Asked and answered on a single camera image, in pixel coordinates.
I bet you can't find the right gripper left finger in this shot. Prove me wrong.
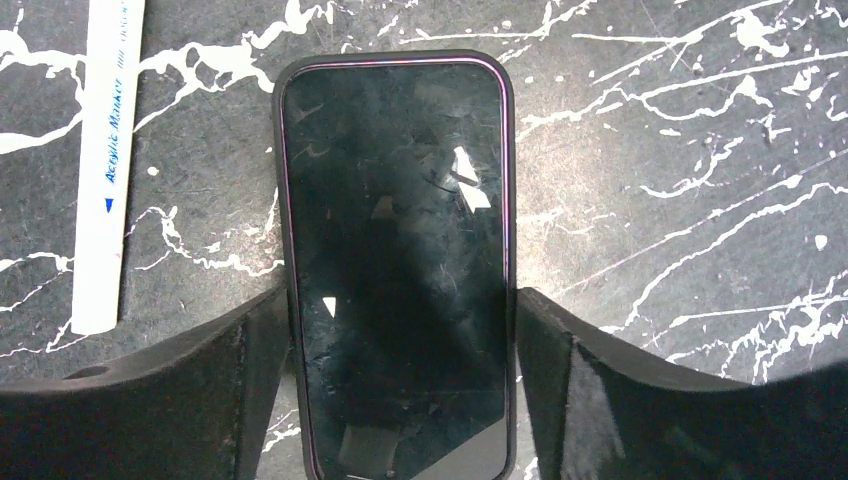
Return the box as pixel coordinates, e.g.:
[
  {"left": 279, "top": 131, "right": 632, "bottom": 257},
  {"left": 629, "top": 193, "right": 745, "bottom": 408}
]
[{"left": 1, "top": 289, "right": 290, "bottom": 479}]

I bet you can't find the white acrylic marker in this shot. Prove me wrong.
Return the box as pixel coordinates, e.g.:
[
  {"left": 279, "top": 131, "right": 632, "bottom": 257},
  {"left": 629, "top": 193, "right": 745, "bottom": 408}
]
[{"left": 70, "top": 0, "right": 145, "bottom": 336}]

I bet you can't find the black cased phone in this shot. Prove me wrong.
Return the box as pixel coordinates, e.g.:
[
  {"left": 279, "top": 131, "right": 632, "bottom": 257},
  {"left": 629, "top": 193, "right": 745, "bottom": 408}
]
[{"left": 272, "top": 49, "right": 517, "bottom": 479}]

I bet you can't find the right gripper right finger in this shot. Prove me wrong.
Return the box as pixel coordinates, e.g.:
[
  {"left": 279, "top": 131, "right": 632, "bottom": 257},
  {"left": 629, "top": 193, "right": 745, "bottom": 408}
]
[{"left": 516, "top": 288, "right": 847, "bottom": 479}]

